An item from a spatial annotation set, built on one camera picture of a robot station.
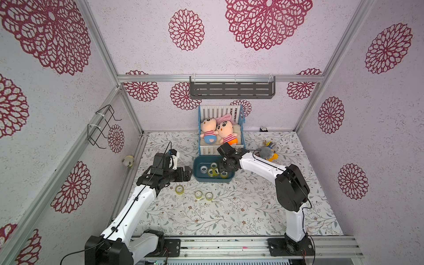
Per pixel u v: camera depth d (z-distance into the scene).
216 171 0.97
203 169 1.00
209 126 1.06
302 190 0.52
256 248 0.76
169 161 0.64
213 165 1.00
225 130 1.03
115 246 0.40
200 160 1.02
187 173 0.72
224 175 0.97
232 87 0.96
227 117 1.13
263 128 1.24
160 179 0.57
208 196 0.90
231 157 0.69
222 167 0.83
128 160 1.03
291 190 0.51
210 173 0.97
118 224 0.43
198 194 0.90
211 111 1.09
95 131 0.73
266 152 1.03
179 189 0.92
